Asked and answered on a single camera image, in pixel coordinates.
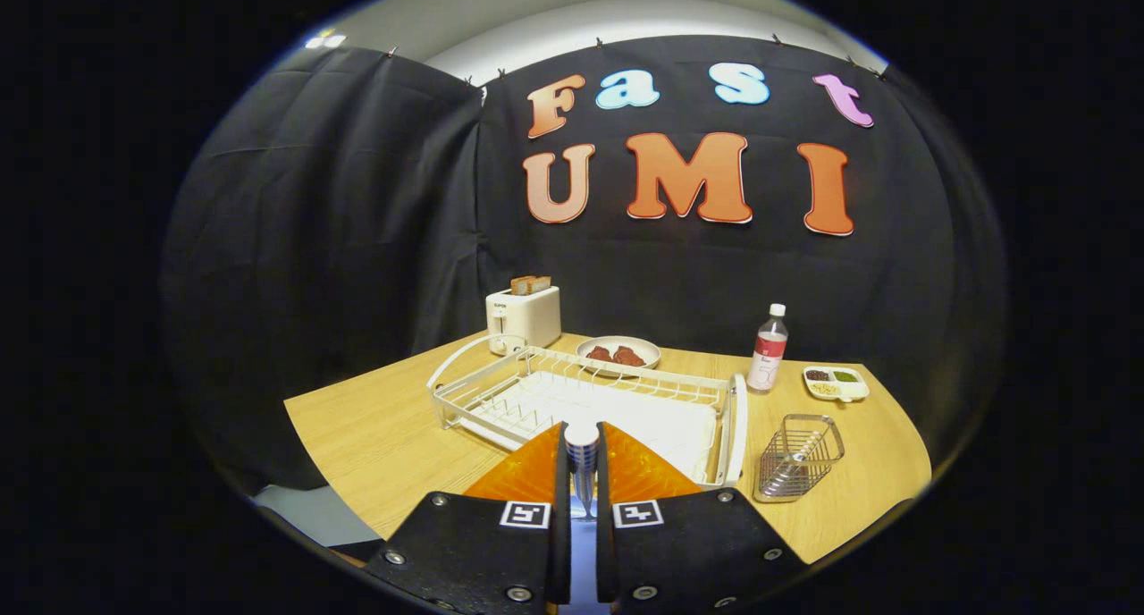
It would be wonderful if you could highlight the white toaster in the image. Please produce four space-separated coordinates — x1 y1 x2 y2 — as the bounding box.
485 285 563 357

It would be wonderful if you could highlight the metal wire basket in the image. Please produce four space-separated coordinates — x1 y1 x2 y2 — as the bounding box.
753 413 846 504

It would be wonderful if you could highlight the black backdrop cloth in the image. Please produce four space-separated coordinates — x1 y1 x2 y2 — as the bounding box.
159 34 1011 500

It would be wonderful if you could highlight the beige round plate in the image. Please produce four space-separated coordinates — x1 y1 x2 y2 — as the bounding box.
576 335 662 375

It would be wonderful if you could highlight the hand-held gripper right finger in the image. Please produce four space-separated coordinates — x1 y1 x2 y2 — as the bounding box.
595 421 810 615

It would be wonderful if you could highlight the spoon with blue striped handle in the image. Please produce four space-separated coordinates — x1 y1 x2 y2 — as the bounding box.
563 421 600 519

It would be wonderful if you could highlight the clear bottle with red label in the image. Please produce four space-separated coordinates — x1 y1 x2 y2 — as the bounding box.
747 303 790 394

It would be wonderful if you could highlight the white wire dish rack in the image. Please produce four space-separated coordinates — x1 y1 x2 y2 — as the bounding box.
426 333 749 491

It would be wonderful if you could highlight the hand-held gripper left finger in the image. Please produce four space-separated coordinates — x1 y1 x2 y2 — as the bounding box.
362 421 573 615

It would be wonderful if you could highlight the white divided dish with beans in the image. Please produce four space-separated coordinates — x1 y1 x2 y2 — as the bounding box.
802 366 871 404

